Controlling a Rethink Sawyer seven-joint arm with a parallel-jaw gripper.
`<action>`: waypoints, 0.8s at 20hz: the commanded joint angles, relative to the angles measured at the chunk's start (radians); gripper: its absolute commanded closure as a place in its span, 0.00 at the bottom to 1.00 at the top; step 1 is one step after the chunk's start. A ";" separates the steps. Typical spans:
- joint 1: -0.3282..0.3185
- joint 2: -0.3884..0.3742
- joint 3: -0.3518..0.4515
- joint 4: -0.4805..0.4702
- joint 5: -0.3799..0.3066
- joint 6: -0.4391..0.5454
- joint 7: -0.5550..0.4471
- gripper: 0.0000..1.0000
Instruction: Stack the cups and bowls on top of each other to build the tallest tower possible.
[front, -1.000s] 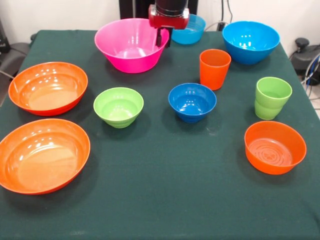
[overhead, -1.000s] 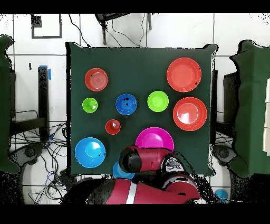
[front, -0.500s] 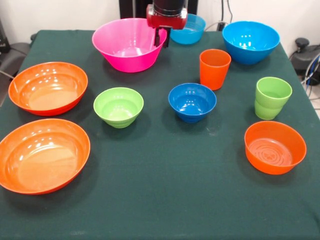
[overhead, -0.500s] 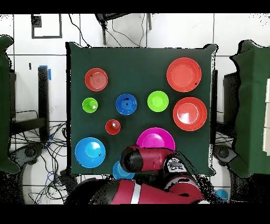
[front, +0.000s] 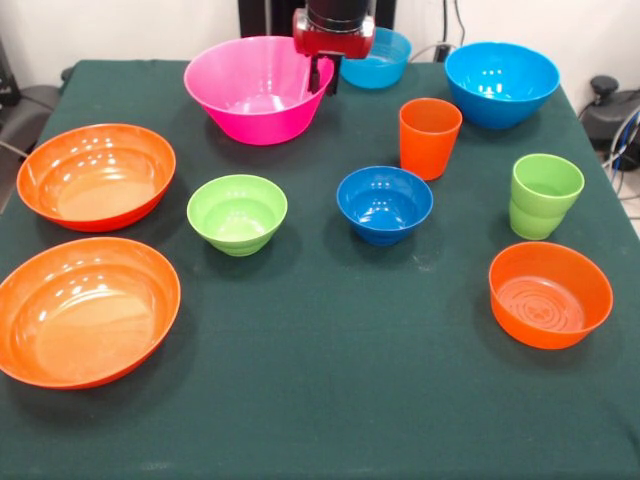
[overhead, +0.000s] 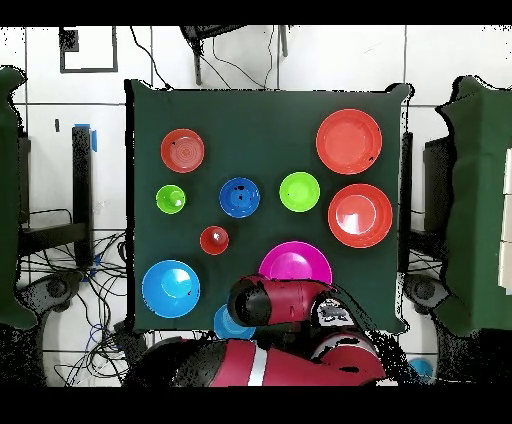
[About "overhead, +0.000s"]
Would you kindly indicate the dark blue bowl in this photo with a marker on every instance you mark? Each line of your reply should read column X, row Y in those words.
column 240, row 204

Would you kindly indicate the orange cup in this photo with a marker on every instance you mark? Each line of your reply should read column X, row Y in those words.
column 214, row 240

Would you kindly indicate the large pink bowl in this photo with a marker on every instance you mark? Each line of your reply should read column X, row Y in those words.
column 294, row 262

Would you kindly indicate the green cup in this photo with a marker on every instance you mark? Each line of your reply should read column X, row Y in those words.
column 170, row 199

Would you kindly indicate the small light blue bowl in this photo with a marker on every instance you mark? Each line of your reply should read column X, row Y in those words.
column 224, row 326

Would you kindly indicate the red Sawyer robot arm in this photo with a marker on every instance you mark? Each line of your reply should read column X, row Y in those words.
column 280, row 304

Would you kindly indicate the green bowl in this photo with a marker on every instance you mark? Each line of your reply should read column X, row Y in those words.
column 299, row 192

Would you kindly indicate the dark green tablecloth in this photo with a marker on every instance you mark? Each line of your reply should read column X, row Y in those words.
column 256, row 120

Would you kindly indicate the small orange bowl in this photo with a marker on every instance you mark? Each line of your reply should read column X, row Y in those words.
column 182, row 150

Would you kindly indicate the large orange bowl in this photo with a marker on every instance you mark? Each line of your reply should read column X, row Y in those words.
column 360, row 216
column 349, row 141

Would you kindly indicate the large light blue bowl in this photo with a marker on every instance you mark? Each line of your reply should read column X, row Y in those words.
column 170, row 288

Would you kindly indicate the black metal stand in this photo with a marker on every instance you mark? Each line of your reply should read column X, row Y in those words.
column 197, row 60

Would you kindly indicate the dark grey floor base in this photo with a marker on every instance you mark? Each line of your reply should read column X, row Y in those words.
column 424, row 292
column 56, row 288

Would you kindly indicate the neighbouring green cloth table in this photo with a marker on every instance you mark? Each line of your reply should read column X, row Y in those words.
column 10, row 200
column 480, row 200

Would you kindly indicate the light blue bowl on floor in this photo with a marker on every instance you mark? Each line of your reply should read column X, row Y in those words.
column 422, row 368

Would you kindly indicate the black table frame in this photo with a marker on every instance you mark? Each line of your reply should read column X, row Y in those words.
column 82, row 180
column 406, row 180

